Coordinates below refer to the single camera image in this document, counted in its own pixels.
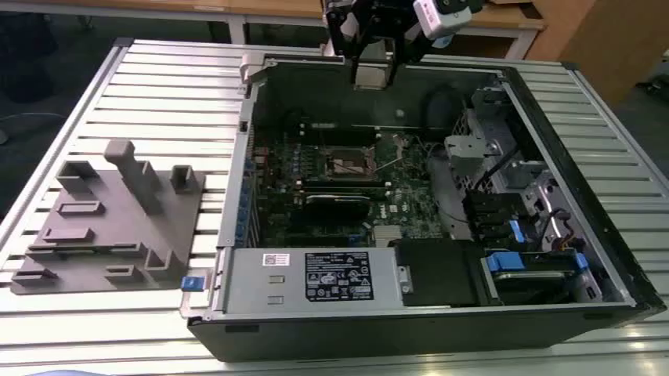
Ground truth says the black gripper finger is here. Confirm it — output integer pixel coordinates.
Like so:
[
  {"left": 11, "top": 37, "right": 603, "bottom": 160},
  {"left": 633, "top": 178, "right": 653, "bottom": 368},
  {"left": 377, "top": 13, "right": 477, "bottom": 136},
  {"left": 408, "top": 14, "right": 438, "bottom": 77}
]
[
  {"left": 350, "top": 37, "right": 373, "bottom": 85},
  {"left": 389, "top": 37, "right": 408, "bottom": 85}
]

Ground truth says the metal locking lever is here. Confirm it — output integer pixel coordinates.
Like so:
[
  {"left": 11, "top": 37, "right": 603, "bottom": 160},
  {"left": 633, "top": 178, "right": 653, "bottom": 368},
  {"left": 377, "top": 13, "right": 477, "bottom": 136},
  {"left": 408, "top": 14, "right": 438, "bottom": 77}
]
[{"left": 374, "top": 150, "right": 405, "bottom": 173}]

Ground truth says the CPU socket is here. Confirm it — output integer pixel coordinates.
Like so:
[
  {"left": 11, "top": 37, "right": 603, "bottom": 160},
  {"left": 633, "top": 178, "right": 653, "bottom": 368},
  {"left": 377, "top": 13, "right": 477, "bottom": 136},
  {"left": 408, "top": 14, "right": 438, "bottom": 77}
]
[{"left": 321, "top": 144, "right": 386, "bottom": 183}]

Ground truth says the black RAM slot bank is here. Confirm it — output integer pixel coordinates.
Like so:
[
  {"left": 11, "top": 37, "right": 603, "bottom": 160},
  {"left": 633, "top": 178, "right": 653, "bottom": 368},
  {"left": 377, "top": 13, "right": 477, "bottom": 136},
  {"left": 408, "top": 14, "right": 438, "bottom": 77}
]
[{"left": 301, "top": 176, "right": 392, "bottom": 192}]

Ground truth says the grey case latch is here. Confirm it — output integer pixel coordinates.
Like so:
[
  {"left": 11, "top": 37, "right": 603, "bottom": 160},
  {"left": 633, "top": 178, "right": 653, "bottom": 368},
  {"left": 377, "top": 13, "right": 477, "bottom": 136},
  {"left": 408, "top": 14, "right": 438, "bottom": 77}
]
[{"left": 238, "top": 52, "right": 269, "bottom": 85}]

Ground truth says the silver metal disk bay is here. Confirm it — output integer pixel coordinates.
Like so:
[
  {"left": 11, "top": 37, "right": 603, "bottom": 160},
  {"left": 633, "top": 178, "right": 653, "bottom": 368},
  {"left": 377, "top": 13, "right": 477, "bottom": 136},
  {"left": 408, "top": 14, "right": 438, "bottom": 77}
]
[{"left": 444, "top": 88, "right": 550, "bottom": 189}]

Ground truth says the green motherboard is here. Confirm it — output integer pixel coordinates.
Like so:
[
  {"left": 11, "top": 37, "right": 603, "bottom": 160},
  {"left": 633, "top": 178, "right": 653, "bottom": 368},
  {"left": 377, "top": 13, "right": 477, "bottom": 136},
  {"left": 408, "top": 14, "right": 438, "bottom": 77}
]
[{"left": 250, "top": 128, "right": 472, "bottom": 250}]

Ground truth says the black graphics card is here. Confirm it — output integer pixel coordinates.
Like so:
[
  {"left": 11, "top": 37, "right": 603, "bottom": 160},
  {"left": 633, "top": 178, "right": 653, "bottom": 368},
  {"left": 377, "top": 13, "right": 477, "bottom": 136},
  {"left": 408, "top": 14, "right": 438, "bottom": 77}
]
[{"left": 306, "top": 192, "right": 373, "bottom": 230}]

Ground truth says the wooden cabinet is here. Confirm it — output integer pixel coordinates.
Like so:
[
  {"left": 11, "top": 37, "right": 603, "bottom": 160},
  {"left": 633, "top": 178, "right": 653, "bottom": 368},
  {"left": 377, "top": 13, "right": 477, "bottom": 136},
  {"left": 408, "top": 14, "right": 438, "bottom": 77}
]
[{"left": 525, "top": 0, "right": 669, "bottom": 107}]

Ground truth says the wooden desk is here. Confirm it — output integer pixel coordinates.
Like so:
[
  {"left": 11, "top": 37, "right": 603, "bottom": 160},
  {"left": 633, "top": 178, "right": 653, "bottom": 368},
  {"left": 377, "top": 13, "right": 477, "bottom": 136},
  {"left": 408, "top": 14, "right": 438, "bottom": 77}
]
[{"left": 0, "top": 0, "right": 548, "bottom": 60}]

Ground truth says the black plastic shroud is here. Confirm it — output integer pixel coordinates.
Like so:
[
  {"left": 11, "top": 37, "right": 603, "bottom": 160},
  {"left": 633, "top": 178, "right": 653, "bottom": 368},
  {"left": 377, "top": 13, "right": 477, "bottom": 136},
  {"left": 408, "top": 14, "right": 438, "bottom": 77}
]
[{"left": 392, "top": 238, "right": 482, "bottom": 309}]

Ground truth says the hard disk in blue carrier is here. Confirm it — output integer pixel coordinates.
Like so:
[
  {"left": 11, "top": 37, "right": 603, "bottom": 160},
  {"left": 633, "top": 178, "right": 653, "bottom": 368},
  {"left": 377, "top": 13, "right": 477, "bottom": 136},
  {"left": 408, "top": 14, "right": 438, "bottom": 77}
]
[{"left": 484, "top": 250, "right": 586, "bottom": 305}]

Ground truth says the silver power supply unit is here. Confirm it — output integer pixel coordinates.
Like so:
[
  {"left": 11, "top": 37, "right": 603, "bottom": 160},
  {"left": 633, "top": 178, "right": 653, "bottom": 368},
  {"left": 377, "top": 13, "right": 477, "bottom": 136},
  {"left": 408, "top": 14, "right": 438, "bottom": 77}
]
[{"left": 211, "top": 246, "right": 409, "bottom": 314}]

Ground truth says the grey parts rack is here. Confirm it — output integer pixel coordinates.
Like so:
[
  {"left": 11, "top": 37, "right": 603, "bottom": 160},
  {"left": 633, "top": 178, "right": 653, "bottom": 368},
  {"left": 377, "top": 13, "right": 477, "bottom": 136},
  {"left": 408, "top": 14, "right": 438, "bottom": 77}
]
[{"left": 10, "top": 140, "right": 209, "bottom": 295}]

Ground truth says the black PC case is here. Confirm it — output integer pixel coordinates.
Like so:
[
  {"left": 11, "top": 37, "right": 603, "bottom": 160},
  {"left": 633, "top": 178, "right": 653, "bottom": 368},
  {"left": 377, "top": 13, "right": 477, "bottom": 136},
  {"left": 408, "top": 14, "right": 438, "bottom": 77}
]
[{"left": 181, "top": 52, "right": 668, "bottom": 363}]

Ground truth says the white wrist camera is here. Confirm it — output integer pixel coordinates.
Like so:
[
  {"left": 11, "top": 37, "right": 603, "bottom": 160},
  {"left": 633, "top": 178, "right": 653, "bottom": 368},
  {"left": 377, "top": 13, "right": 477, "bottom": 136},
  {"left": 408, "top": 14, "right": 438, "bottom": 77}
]
[{"left": 412, "top": 0, "right": 474, "bottom": 40}]

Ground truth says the black cable in case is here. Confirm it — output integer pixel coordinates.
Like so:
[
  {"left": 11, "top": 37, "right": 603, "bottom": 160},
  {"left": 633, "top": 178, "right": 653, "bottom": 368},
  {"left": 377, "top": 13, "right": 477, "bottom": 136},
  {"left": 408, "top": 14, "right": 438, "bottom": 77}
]
[{"left": 473, "top": 140, "right": 524, "bottom": 193}]

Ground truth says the blue disk carrier handle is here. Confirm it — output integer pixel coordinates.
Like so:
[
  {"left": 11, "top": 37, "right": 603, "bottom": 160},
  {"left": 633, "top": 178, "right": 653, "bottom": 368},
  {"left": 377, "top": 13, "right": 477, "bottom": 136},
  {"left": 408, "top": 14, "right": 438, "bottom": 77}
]
[{"left": 506, "top": 219, "right": 528, "bottom": 244}]

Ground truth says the orange yellow wire bundle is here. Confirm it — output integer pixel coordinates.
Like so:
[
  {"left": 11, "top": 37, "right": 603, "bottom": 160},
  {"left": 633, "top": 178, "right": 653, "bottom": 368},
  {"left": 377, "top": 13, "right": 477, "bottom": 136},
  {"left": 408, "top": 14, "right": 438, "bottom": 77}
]
[{"left": 553, "top": 230, "right": 582, "bottom": 251}]

